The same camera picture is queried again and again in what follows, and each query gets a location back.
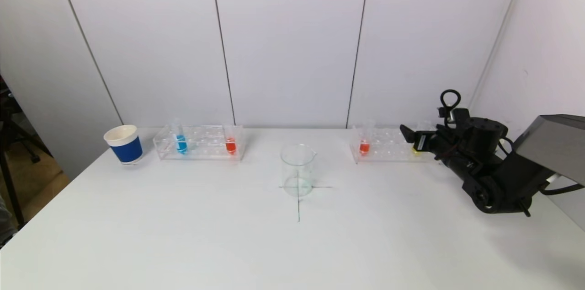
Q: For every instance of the test tube with yellow pigment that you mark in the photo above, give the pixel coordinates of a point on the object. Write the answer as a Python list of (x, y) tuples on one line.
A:
[(417, 149)]

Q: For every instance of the test tube with red pigment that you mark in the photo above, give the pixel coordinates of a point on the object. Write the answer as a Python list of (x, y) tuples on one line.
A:
[(364, 147), (231, 146)]

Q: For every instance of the clear acrylic test tube rack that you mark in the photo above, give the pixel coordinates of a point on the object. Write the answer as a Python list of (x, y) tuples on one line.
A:
[(388, 150), (205, 150)]

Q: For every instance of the black tripod stand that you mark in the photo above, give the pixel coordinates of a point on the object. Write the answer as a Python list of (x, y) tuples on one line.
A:
[(11, 189)]

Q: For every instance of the test tube with blue pigment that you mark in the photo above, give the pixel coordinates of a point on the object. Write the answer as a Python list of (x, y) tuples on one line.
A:
[(181, 144)]

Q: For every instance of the blue and white paper cup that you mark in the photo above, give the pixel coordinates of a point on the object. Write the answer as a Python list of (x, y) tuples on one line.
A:
[(125, 148)]

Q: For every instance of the black and silver right robot arm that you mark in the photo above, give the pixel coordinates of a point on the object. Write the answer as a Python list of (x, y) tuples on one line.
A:
[(498, 185)]

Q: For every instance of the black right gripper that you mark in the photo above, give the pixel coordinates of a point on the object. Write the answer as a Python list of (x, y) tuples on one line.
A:
[(424, 139)]

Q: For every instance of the clear glass beaker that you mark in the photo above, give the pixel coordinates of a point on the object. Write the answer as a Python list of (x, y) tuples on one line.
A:
[(298, 180)]

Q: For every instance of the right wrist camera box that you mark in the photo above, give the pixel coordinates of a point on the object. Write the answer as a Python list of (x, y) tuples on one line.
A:
[(460, 118)]

